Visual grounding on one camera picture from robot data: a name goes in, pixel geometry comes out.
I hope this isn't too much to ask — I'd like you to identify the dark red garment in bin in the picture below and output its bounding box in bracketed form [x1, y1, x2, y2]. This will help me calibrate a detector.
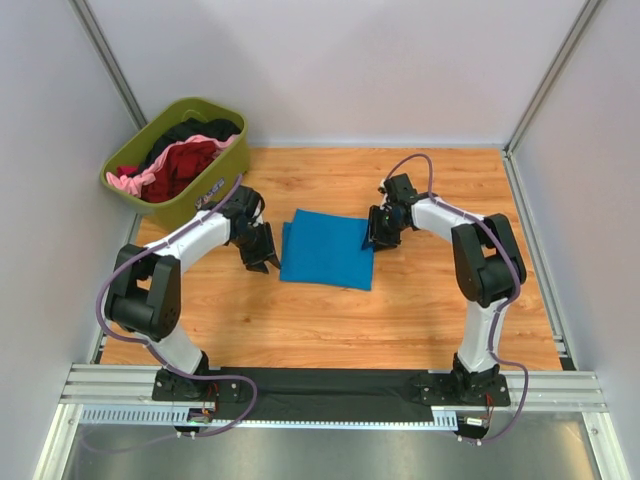
[115, 141, 221, 205]

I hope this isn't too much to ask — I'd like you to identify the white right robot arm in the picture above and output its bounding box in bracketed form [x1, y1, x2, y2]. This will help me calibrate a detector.
[363, 174, 526, 406]

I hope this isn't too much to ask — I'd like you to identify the slotted aluminium cable rail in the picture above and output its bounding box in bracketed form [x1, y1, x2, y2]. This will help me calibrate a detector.
[78, 405, 458, 432]

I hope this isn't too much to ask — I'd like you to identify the blue t shirt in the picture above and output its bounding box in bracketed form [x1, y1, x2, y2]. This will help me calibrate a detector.
[280, 209, 374, 291]

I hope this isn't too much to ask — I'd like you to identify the pink garment in bin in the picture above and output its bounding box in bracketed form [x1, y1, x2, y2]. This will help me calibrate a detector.
[103, 133, 240, 199]

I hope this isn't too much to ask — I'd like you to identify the aluminium front frame beam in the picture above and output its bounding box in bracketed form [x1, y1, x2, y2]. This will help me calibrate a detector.
[60, 364, 606, 412]

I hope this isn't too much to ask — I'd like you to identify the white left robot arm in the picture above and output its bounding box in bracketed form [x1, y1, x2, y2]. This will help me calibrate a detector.
[104, 185, 280, 401]

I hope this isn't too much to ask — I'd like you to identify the green plastic laundry bin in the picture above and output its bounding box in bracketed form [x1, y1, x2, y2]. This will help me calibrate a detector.
[100, 97, 250, 230]

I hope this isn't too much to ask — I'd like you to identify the right aluminium frame post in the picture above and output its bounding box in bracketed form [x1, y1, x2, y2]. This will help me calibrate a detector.
[503, 0, 605, 156]

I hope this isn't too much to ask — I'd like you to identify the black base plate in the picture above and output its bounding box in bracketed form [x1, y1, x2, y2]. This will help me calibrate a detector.
[151, 369, 254, 403]
[409, 370, 511, 407]

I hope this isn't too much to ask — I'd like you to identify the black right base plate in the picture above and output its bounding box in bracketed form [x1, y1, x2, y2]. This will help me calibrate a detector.
[409, 370, 511, 407]

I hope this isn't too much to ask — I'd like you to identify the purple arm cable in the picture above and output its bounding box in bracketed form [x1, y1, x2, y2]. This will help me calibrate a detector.
[79, 173, 259, 456]
[383, 153, 531, 447]

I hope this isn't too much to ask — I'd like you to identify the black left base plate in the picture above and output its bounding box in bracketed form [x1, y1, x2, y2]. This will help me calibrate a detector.
[151, 369, 254, 403]

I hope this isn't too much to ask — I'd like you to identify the aluminium frame post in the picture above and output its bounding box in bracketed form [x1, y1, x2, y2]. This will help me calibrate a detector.
[503, 0, 605, 156]
[69, 0, 147, 129]

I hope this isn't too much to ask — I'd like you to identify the left aluminium frame post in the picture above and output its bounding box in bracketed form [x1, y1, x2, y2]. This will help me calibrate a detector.
[69, 0, 147, 129]

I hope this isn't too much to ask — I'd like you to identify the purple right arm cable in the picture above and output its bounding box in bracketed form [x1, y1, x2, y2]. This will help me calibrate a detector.
[383, 153, 531, 447]

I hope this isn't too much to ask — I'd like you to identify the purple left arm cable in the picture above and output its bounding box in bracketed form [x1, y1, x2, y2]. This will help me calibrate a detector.
[79, 173, 259, 456]

